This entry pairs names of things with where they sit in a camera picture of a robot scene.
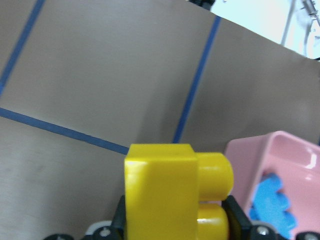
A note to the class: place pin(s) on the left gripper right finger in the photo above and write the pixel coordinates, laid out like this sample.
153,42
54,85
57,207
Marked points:
239,224

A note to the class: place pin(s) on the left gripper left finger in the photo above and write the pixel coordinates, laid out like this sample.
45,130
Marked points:
119,219

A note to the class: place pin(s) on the blue toy block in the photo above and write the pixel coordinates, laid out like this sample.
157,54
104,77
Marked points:
271,205

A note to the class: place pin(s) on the yellow toy block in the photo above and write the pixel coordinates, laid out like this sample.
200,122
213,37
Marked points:
174,193

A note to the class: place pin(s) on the pink plastic box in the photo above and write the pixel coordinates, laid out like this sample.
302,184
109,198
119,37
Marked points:
294,160

